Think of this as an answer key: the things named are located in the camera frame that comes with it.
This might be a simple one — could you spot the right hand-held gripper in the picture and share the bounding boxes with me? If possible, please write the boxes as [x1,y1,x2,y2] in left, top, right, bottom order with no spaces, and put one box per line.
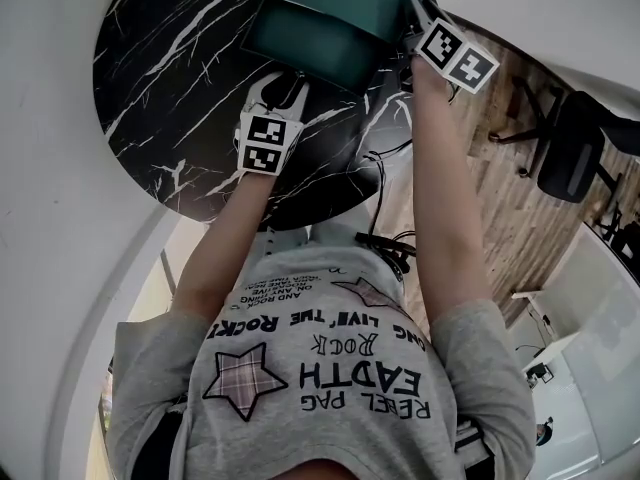
[402,0,501,94]

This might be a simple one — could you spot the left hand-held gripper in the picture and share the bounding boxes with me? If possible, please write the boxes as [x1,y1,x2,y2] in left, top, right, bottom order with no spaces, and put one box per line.
[237,71,312,175]

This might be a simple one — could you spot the person's right forearm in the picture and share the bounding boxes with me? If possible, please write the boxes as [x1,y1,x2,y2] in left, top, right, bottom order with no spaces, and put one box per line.
[405,57,490,339]

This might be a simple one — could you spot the person's left forearm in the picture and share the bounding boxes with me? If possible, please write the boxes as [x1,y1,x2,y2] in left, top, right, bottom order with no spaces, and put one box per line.
[172,170,279,322]

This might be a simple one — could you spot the black marble round table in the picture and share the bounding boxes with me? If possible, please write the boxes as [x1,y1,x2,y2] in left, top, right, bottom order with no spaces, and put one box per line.
[92,0,451,232]

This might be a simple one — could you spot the light grey trousers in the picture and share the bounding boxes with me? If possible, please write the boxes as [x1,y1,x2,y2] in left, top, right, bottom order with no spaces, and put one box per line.
[259,207,371,259]

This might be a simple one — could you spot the black office chair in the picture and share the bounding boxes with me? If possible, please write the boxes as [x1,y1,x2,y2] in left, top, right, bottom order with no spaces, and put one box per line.
[489,75,640,204]

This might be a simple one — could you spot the grey printed t-shirt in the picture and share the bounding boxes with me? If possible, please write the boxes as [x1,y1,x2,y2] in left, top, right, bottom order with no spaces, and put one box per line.
[107,245,537,480]

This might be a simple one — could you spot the white desk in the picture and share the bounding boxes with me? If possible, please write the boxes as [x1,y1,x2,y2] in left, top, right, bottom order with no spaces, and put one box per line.
[510,290,584,369]

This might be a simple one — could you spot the spare hand-held gripper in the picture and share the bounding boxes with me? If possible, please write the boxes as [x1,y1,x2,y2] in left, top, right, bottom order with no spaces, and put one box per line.
[523,364,555,385]

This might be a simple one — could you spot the black cable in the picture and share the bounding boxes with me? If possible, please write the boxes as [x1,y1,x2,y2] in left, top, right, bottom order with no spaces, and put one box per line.
[367,137,416,242]

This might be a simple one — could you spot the black printed strap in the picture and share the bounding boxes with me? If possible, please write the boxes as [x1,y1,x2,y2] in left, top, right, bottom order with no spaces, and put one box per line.
[452,417,486,454]

